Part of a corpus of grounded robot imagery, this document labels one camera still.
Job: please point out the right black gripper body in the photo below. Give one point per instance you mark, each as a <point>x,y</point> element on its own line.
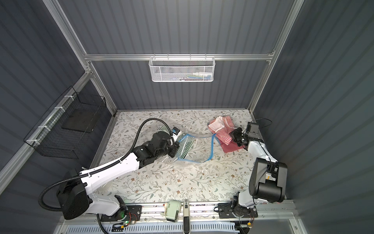
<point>239,138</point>

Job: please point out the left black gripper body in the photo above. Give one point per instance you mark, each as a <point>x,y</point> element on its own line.
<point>173,148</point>

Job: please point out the red garment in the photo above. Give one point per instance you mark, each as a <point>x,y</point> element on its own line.
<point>230,146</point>

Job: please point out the green striped garment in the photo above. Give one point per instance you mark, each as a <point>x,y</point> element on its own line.
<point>185,151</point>

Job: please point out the clear vacuum bag blue zipper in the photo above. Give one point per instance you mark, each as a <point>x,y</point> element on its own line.
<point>140,148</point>

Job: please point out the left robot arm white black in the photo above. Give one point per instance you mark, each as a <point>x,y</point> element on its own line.
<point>78,197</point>

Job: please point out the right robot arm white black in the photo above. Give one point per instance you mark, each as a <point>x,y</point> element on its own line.
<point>268,177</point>

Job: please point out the white glue bottle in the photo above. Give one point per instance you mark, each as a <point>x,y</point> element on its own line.
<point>204,75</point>

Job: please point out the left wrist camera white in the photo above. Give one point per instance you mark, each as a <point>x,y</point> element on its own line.
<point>177,134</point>

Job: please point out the pale green box on rail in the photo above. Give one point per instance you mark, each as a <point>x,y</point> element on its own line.
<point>172,209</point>

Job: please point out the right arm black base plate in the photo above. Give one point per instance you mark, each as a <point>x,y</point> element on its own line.
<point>227,211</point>

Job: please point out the white wire wall basket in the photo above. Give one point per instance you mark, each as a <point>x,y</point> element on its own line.
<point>180,69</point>

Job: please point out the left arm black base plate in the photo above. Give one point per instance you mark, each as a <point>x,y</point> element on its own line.
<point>130,213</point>

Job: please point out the black handle on rail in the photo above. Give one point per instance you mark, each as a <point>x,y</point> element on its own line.
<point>186,217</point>

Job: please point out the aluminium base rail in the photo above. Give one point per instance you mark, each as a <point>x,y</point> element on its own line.
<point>273,218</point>

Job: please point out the black wire wall basket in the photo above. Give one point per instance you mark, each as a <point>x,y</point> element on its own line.
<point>65,131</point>

